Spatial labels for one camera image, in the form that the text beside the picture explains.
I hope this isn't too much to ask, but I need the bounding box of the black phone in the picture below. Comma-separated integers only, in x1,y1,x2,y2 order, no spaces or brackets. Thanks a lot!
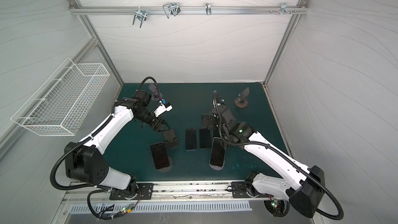
209,138,226,166
150,143,169,170

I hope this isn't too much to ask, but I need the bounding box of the metal U-bolt clamp left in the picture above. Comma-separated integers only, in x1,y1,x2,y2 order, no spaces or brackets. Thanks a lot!
132,9,147,28

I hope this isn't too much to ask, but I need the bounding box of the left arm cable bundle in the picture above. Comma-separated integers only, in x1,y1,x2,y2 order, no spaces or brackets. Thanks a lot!
49,76,162,221

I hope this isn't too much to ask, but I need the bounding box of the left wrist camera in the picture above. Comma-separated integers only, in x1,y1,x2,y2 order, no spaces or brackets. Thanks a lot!
154,99,173,117

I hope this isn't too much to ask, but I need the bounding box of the metal clamp small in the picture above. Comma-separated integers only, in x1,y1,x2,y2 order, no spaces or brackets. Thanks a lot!
205,3,211,16

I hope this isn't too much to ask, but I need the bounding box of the aluminium crossbar rail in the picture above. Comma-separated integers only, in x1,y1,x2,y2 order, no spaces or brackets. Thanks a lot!
69,5,309,16

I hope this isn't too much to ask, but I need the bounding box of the white slotted cable duct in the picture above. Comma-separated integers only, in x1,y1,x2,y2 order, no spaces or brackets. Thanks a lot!
69,201,252,214

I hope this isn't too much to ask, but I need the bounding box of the metal u-bolt clamp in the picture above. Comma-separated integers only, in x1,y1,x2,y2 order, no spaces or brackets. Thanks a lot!
162,2,181,19
132,9,147,28

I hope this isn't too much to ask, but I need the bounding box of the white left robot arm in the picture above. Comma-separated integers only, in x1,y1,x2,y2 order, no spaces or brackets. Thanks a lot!
50,97,173,191

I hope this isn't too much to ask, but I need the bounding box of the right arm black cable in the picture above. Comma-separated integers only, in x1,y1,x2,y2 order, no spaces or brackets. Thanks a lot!
212,90,345,221

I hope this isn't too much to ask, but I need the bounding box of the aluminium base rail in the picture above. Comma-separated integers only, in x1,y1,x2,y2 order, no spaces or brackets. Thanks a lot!
61,179,270,204

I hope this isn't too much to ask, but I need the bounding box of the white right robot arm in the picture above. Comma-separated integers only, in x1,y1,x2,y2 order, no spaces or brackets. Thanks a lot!
209,104,324,218

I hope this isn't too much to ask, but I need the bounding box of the wood ring phone stand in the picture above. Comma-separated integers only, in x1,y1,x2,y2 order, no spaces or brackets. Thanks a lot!
234,87,250,108

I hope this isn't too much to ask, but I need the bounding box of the grey stand front-left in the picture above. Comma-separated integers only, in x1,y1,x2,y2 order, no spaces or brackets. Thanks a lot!
158,157,173,173

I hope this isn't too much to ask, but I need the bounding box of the black phone stand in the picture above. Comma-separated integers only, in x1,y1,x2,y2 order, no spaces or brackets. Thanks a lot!
185,128,198,151

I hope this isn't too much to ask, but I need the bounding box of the phone with pink case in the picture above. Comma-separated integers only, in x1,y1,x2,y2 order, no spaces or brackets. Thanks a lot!
199,128,212,149

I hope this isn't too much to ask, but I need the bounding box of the metal U-bolt clamp middle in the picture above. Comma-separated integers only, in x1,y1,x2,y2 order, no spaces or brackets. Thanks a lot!
162,2,181,19

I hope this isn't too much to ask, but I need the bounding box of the black folding stand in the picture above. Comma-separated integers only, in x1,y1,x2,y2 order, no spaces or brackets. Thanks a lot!
162,129,179,149

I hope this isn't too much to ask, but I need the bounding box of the white wire basket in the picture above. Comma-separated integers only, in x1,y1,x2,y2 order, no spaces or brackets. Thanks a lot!
11,58,110,136

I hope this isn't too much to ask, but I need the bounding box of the metal bracket with bolts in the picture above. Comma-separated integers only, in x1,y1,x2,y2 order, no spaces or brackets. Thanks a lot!
269,3,297,15

